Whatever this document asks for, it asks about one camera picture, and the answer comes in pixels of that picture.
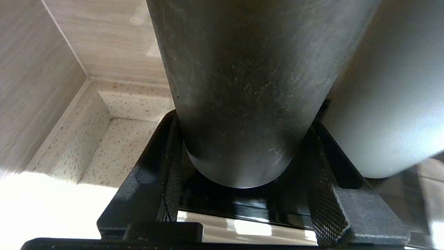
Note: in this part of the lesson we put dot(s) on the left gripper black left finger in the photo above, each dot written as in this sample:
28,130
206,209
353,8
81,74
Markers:
138,201

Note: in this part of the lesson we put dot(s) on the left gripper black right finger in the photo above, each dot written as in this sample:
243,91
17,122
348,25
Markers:
364,222

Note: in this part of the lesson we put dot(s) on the black cup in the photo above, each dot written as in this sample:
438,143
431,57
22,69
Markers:
242,86

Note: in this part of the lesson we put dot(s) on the black amenity tray box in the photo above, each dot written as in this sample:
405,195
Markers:
236,205

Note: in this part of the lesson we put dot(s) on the pale grey cup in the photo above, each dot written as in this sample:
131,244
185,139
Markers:
399,86

